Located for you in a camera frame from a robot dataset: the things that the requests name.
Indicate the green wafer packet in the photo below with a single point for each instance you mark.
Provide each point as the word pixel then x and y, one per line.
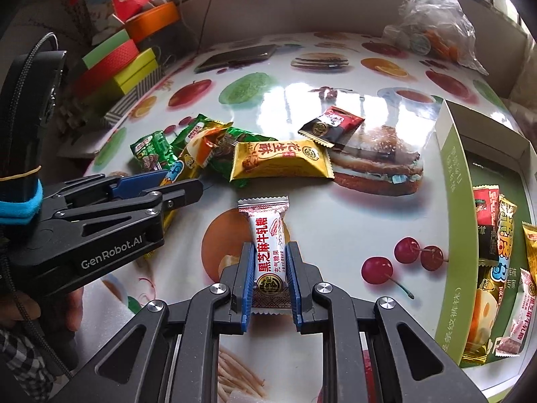
pixel 153 151

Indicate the dark smartphone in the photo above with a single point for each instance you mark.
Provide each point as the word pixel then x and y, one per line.
pixel 235 56

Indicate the yellow pillow snack packet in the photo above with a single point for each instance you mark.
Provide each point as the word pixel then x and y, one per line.
pixel 281 159

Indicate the white nougat candy packet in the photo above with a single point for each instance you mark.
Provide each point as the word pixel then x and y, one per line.
pixel 268 239
pixel 520 319

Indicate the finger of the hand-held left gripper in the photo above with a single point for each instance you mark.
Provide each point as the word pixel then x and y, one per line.
pixel 138 182
pixel 184 191

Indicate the white foam sheet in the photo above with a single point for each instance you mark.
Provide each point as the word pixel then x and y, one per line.
pixel 105 331

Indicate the person's left hand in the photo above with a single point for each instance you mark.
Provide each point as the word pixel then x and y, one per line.
pixel 25 308

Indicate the red black snack packet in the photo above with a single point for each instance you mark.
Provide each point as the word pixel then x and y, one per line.
pixel 486 218

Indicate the long gold snack packet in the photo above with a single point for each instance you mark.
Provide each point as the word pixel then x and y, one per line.
pixel 188 163

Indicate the gold packet with egg picture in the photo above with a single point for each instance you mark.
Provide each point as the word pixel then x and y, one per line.
pixel 482 319

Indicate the green cardboard box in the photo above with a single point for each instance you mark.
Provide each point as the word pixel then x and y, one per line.
pixel 453 218

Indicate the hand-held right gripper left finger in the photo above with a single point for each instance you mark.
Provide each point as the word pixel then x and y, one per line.
pixel 247 285

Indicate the long green snack packet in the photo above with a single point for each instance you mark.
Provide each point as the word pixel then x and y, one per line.
pixel 218 161

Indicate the colourful printed bag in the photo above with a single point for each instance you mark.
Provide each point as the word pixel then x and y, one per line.
pixel 98 8

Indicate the yellow packet with blue print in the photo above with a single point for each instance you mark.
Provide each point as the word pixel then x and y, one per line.
pixel 507 239

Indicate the clear plastic bag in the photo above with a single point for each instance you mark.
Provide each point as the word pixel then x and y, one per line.
pixel 436 21

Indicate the dark red snack packet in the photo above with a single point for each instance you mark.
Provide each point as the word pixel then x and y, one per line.
pixel 331 124

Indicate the black white striped box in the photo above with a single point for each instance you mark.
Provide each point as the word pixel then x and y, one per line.
pixel 121 107

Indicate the orange cream snack packet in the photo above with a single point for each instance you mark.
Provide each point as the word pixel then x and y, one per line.
pixel 205 147

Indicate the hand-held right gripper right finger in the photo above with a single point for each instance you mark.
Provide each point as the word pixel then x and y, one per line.
pixel 293 285

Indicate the orange box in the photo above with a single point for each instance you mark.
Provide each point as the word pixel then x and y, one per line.
pixel 153 23

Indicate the fruit print tablecloth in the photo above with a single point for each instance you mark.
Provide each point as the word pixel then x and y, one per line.
pixel 335 239

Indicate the small green snack packet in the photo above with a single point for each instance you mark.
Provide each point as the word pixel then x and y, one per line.
pixel 197 128

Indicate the person's left forearm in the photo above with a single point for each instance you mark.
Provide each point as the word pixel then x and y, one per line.
pixel 16 352

